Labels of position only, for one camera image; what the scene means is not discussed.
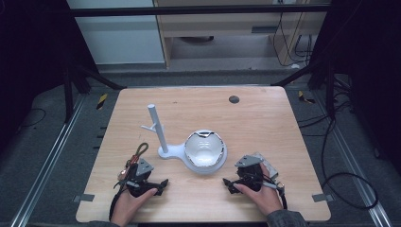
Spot white key stand with bowl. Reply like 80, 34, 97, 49
140, 103, 229, 175

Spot white cabinet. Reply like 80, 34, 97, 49
66, 0, 166, 65

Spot hanging black cables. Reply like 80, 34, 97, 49
271, 11, 314, 68

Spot black horizontal frame bar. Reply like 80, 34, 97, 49
66, 4, 332, 17

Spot right hand-held gripper black cable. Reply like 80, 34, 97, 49
277, 184, 288, 210

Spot grey tape strip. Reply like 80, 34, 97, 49
73, 193, 96, 203
311, 193, 335, 203

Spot black metal stand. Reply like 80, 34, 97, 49
61, 58, 128, 125
270, 53, 337, 121

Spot left hand-held gripper black cable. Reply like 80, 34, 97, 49
108, 183, 125, 221

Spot dark curtain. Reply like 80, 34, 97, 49
0, 0, 98, 152
310, 0, 401, 174

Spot person's left hand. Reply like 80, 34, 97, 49
111, 187, 159, 227

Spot looped black floor cable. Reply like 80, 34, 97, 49
321, 117, 379, 210

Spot metal floor rail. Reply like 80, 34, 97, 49
315, 91, 393, 227
9, 94, 87, 227

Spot person's right hand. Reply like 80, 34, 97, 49
233, 163, 284, 218

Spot yellow black floor tape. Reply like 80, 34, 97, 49
297, 90, 316, 105
96, 93, 109, 111

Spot light wooden desk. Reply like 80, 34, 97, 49
152, 0, 330, 68

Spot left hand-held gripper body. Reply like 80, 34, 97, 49
113, 158, 157, 199

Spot green cord keychain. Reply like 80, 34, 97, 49
117, 142, 149, 183

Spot thin black floor cable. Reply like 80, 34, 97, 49
17, 108, 47, 130

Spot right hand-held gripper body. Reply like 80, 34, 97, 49
235, 155, 285, 193

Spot hand-held gripper black cable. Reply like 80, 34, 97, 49
108, 183, 125, 221
277, 184, 288, 210

